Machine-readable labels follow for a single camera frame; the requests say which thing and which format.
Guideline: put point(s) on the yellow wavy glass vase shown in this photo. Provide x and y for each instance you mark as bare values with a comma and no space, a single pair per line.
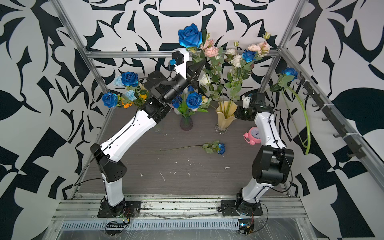
225,112

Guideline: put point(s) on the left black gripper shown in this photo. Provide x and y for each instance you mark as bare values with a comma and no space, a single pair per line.
192,65

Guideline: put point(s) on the pink alarm clock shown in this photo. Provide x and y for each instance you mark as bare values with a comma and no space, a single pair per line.
253,136

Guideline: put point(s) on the blue rose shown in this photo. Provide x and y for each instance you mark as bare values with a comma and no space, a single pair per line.
242,66
194,100
285,77
193,40

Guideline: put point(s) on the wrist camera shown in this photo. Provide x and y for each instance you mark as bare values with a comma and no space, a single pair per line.
246,101
179,60

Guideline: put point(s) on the pink and white flower bouquet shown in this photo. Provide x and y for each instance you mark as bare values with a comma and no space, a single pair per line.
214,79

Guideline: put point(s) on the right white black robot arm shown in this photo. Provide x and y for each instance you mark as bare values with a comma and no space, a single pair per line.
272,164

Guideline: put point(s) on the mixed sunflower bouquet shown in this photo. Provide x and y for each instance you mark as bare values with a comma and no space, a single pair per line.
135,94

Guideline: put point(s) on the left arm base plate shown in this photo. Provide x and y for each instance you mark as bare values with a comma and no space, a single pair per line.
129,209

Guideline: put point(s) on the blue rose low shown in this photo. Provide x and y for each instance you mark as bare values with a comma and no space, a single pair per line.
210,148

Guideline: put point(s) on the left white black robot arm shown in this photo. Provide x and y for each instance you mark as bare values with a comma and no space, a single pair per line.
108,155

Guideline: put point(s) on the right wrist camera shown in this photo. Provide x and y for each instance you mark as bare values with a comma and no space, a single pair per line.
246,101

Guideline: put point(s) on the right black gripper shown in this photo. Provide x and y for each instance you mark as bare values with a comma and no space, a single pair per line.
240,113

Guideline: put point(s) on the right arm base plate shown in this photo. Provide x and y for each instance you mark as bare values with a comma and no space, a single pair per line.
236,208

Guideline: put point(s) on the purple glass vase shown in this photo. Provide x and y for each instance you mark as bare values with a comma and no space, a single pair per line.
186,123

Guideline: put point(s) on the tulip bouquet blue white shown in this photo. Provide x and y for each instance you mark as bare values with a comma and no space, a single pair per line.
180,107

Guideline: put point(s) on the black hook rail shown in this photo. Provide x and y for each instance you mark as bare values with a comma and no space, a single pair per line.
334,116

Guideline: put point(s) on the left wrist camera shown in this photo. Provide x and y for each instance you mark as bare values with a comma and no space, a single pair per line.
179,60

